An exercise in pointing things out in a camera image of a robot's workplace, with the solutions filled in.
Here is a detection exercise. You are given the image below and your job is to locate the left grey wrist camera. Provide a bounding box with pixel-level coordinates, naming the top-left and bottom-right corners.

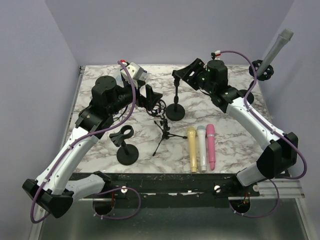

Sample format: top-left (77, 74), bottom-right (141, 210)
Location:
top-left (125, 62), bottom-right (148, 89)

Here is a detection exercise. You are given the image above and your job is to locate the pink microphone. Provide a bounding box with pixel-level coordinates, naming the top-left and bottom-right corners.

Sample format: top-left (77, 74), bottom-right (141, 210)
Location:
top-left (206, 124), bottom-right (216, 170)

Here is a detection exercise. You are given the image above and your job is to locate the black round base stand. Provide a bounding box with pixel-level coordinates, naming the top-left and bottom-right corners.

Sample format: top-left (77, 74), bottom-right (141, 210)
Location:
top-left (165, 77), bottom-right (185, 122)

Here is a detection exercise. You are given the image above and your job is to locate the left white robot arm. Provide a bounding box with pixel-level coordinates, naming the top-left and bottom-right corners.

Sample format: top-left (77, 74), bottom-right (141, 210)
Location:
top-left (22, 75), bottom-right (163, 218)

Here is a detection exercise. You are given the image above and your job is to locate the beige microphone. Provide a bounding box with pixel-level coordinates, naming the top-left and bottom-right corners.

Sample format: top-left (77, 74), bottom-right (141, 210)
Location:
top-left (187, 126), bottom-right (197, 173)

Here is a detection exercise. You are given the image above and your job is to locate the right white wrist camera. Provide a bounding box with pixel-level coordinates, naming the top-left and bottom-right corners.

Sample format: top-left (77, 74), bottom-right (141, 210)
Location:
top-left (211, 50), bottom-right (221, 60)

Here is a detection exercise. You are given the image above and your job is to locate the white grey-head microphone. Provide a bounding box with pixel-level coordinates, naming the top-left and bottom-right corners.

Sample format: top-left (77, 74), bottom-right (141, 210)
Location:
top-left (196, 125), bottom-right (207, 172)

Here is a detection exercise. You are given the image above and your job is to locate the clear plastic screw box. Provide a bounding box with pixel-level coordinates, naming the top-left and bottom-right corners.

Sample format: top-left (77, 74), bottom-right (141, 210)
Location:
top-left (115, 63), bottom-right (150, 89)

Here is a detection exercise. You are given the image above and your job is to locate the grey slim microphone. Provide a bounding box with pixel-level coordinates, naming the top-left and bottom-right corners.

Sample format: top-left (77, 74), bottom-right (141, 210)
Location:
top-left (256, 28), bottom-right (294, 77)

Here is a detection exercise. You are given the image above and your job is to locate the black front mounting rail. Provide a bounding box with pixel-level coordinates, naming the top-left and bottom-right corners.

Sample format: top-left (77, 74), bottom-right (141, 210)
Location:
top-left (69, 169), bottom-right (293, 210)

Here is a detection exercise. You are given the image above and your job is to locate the black tripod shock mount stand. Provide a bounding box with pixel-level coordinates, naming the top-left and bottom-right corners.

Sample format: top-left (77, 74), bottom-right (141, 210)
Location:
top-left (146, 99), bottom-right (187, 157)

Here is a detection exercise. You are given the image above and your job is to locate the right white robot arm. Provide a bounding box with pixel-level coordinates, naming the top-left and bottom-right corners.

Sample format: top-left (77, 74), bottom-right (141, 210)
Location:
top-left (172, 58), bottom-right (298, 196)

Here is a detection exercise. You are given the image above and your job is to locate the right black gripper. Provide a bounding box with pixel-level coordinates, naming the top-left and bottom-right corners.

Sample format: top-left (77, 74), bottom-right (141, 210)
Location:
top-left (175, 58), bottom-right (215, 95)

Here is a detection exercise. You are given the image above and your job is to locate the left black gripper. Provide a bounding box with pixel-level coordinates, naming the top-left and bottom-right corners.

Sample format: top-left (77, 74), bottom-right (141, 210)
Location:
top-left (108, 78), bottom-right (163, 116)

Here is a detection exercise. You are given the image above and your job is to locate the black shock mount desk stand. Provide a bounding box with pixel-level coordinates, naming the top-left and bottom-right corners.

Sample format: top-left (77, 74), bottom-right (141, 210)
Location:
top-left (237, 59), bottom-right (275, 106)

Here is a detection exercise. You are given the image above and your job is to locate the black clip stand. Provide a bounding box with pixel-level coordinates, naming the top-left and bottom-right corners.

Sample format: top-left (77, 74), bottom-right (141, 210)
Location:
top-left (109, 125), bottom-right (139, 166)

